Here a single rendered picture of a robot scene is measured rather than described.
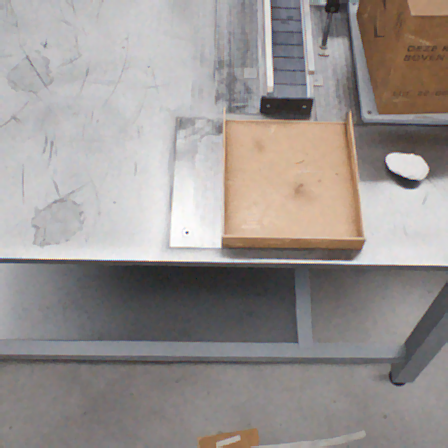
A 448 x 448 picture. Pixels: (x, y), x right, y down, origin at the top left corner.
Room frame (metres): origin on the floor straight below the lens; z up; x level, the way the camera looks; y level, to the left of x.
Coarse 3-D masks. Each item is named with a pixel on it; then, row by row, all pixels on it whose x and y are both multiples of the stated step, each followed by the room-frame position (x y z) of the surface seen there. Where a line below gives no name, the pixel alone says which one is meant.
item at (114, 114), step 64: (0, 0) 1.17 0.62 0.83; (64, 0) 1.19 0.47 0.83; (128, 0) 1.21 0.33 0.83; (192, 0) 1.23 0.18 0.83; (320, 0) 1.28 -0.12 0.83; (0, 64) 0.97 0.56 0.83; (64, 64) 0.99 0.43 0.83; (128, 64) 1.01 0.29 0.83; (192, 64) 1.03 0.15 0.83; (256, 64) 1.05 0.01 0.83; (320, 64) 1.07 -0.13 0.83; (0, 128) 0.80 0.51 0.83; (64, 128) 0.82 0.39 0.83; (128, 128) 0.83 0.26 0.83; (192, 128) 0.85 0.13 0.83; (384, 128) 0.90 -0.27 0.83; (0, 192) 0.65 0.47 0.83; (64, 192) 0.67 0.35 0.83; (128, 192) 0.68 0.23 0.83; (192, 192) 0.69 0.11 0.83; (384, 192) 0.74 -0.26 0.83; (0, 256) 0.52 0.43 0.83; (64, 256) 0.53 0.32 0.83; (128, 256) 0.54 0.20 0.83; (192, 256) 0.56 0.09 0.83; (256, 256) 0.57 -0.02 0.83; (320, 256) 0.58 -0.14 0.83; (384, 256) 0.60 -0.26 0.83
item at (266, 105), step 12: (264, 12) 1.21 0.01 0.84; (264, 24) 1.12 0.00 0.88; (264, 36) 1.09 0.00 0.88; (264, 48) 1.05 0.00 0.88; (264, 60) 1.01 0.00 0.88; (264, 72) 0.98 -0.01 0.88; (264, 84) 0.95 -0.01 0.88; (312, 84) 0.96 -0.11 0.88; (264, 96) 0.91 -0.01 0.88; (312, 96) 0.93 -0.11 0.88; (264, 108) 0.91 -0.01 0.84; (276, 108) 0.91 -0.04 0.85; (288, 108) 0.91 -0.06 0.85; (300, 108) 0.92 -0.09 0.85
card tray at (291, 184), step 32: (224, 128) 0.83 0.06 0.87; (256, 128) 0.86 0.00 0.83; (288, 128) 0.87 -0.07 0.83; (320, 128) 0.88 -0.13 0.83; (352, 128) 0.86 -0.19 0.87; (224, 160) 0.77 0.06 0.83; (256, 160) 0.78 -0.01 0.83; (288, 160) 0.79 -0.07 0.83; (320, 160) 0.80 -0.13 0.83; (352, 160) 0.79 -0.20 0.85; (224, 192) 0.70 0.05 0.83; (256, 192) 0.71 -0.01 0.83; (288, 192) 0.71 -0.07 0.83; (320, 192) 0.72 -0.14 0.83; (352, 192) 0.73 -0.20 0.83; (224, 224) 0.63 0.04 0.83; (256, 224) 0.64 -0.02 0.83; (288, 224) 0.64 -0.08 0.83; (320, 224) 0.65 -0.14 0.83; (352, 224) 0.66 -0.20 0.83
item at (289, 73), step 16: (272, 0) 1.20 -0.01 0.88; (288, 0) 1.21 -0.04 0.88; (272, 16) 1.15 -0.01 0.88; (288, 16) 1.15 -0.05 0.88; (272, 32) 1.10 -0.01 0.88; (288, 32) 1.10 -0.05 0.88; (272, 48) 1.05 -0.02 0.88; (288, 48) 1.05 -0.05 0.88; (288, 64) 1.01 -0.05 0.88; (304, 64) 1.01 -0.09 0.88; (288, 80) 0.96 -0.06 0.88; (304, 80) 0.97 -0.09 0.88; (272, 96) 0.91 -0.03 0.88; (288, 96) 0.92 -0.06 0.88; (304, 96) 0.92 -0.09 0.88
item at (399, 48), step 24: (360, 0) 1.20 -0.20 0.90; (384, 0) 1.06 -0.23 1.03; (408, 0) 0.96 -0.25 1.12; (432, 0) 0.96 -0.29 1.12; (360, 24) 1.16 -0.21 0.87; (384, 24) 1.03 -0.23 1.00; (408, 24) 0.92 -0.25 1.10; (432, 24) 0.92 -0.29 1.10; (384, 48) 0.99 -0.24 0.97; (408, 48) 0.92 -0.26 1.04; (432, 48) 0.93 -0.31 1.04; (384, 72) 0.95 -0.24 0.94; (408, 72) 0.92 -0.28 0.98; (432, 72) 0.93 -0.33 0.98; (384, 96) 0.92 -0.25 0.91; (408, 96) 0.93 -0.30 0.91; (432, 96) 0.93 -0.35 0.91
